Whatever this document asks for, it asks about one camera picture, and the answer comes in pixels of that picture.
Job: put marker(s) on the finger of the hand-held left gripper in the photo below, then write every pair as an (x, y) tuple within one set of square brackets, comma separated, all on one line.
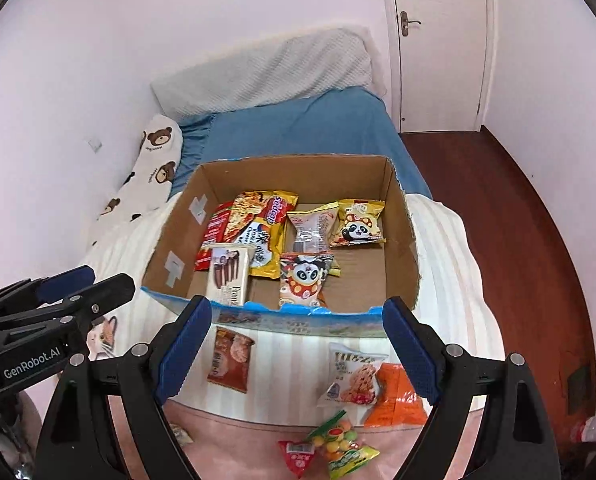
[(65, 280), (103, 295)]

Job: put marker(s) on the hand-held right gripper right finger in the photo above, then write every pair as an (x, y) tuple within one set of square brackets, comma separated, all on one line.
[(410, 355)]

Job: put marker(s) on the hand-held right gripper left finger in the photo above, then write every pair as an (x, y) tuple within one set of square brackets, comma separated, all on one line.
[(185, 355)]

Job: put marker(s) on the brown cookie packet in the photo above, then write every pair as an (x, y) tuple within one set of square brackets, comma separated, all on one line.
[(230, 360)]

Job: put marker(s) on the orange snack packet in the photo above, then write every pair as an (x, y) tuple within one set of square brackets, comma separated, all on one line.
[(392, 400)]

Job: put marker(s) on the white cookie packet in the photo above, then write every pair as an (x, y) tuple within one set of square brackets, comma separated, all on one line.
[(350, 377)]

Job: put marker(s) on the cardboard box blue print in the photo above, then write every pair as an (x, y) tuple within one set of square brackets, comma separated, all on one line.
[(367, 280)]

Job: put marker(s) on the white chocolate stick packet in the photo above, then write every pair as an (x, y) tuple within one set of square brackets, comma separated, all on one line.
[(230, 272)]

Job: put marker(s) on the green candy bag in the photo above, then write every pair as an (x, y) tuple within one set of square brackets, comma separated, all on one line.
[(343, 442)]

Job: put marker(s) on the long red snack packet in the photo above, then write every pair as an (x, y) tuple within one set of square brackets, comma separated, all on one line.
[(213, 235)]

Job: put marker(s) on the red white panda packet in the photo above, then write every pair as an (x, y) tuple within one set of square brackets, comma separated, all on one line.
[(303, 282)]

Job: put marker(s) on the yellow panda packet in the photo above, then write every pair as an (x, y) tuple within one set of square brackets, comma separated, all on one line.
[(357, 225)]

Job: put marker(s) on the yellow instant noodle packet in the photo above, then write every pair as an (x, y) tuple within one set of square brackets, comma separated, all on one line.
[(258, 225)]

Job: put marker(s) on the red triangle snack packet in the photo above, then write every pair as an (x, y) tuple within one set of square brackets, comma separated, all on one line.
[(296, 459)]

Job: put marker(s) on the clear bread packet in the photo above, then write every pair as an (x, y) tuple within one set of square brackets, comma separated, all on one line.
[(310, 230)]

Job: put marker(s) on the striped cat print blanket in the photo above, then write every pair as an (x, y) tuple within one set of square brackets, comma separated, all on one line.
[(283, 395)]

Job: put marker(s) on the white bear print pillow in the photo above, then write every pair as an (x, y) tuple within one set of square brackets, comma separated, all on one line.
[(153, 160)]

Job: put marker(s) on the blue bedsheet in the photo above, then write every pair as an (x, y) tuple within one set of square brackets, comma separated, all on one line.
[(298, 125)]

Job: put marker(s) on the grey quilted pillow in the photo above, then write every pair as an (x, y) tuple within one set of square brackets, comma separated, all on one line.
[(268, 75)]

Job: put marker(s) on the white door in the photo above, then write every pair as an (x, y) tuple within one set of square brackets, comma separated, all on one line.
[(442, 45)]

